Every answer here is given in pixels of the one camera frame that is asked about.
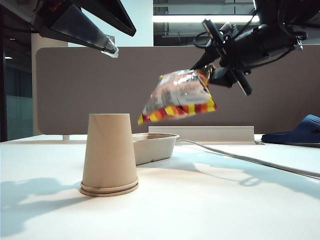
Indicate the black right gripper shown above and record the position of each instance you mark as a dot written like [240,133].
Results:
[237,50]

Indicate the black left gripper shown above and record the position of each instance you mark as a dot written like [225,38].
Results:
[22,12]

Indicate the beige paper pulp box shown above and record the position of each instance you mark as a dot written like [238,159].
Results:
[152,148]

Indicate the striped chips bag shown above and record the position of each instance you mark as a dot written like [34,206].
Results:
[180,97]

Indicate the upturned brown paper cup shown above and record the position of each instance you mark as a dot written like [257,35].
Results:
[108,150]

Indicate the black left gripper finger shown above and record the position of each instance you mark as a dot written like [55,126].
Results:
[110,12]

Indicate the brown desk divider panel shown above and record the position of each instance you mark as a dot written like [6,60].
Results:
[150,87]

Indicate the long ceiling light strip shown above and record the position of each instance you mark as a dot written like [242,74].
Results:
[180,19]

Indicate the white divider support foot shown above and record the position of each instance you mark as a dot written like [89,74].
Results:
[66,138]

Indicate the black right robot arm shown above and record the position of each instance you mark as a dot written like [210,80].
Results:
[280,15]

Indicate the navy blue slipper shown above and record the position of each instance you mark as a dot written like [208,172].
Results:
[302,132]

